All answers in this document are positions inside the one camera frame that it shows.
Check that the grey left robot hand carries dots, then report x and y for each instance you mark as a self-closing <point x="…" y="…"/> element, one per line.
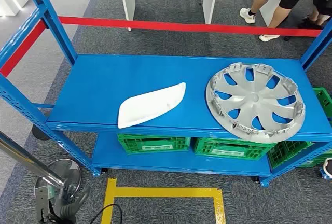
<point x="67" y="208"/>

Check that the white curved body panel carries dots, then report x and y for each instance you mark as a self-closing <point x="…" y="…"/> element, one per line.
<point x="150" y="105"/>

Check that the blue metal shelf rack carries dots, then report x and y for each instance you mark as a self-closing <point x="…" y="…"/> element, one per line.
<point x="103" y="88"/>

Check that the chrome stanchion with round base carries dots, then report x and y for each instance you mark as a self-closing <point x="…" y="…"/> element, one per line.
<point x="26" y="160"/>

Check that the black round base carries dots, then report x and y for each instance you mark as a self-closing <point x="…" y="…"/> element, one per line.
<point x="40" y="133"/>

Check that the green plastic crate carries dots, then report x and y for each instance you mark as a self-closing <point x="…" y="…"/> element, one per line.
<point x="228" y="148"/>
<point x="155" y="144"/>
<point x="285" y="152"/>
<point x="324" y="100"/>

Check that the silver plastic hubcap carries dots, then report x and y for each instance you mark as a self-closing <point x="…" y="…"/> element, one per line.
<point x="255" y="98"/>

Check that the white rounded object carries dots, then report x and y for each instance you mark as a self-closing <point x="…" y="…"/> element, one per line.
<point x="329" y="167"/>

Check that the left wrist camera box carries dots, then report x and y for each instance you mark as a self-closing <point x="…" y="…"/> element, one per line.
<point x="41" y="203"/>

